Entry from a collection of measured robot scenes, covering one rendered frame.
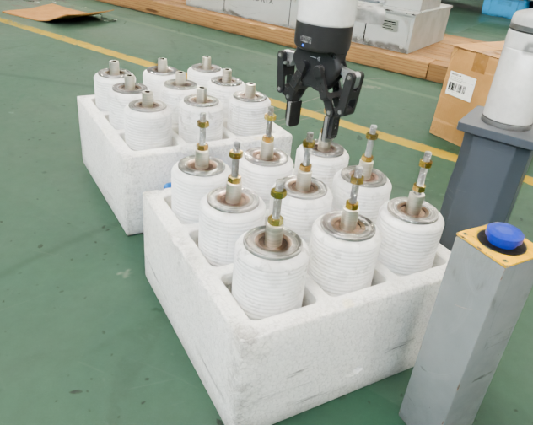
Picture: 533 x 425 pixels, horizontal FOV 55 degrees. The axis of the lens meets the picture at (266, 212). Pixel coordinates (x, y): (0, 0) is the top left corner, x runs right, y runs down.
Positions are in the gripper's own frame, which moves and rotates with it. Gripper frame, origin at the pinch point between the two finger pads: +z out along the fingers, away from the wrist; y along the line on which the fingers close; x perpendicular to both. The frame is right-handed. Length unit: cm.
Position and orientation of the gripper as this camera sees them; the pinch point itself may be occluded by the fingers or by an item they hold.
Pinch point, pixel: (310, 124)
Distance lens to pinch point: 75.4
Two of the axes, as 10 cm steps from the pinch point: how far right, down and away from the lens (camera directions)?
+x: 7.2, -2.8, 6.3
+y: 6.8, 4.2, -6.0
